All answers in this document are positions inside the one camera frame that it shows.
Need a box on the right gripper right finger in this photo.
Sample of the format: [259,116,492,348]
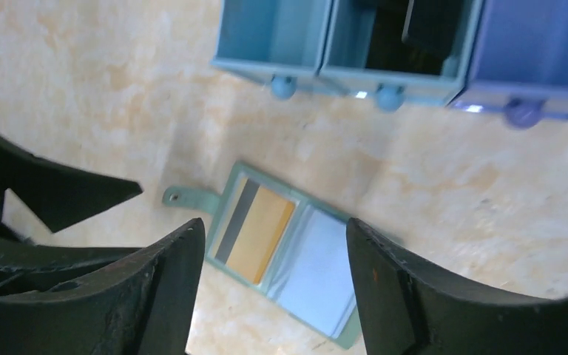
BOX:
[346,218,568,354]

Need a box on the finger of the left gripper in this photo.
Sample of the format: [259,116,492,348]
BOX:
[0,136,143,243]
[0,237,138,297]

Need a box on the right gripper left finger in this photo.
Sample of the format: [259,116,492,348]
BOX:
[0,218,205,354]

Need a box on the green leather card holder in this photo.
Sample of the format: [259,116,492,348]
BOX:
[162,161,362,349]

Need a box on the middle blue card tray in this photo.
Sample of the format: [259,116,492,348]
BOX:
[319,1,483,112]

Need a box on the light blue card tray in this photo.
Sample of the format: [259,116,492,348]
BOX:
[212,0,342,100]

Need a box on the purple card tray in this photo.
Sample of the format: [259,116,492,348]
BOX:
[450,0,568,129]

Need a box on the black credit card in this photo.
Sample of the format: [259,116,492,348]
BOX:
[360,0,472,75]

